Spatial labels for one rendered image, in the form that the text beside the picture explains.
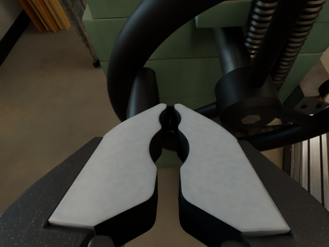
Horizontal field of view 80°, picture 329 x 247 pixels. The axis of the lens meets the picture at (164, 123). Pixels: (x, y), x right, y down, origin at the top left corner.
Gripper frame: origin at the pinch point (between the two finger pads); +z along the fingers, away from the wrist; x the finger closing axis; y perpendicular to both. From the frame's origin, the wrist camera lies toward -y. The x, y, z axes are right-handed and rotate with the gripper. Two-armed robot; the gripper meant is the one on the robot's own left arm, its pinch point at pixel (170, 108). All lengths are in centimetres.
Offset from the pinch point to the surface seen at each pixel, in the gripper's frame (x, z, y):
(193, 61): 4.3, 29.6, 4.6
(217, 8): 4.7, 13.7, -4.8
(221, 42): 6.1, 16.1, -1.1
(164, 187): -2, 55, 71
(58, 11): -86, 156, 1
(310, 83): 32.2, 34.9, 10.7
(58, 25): -91, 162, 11
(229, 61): 6.6, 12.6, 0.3
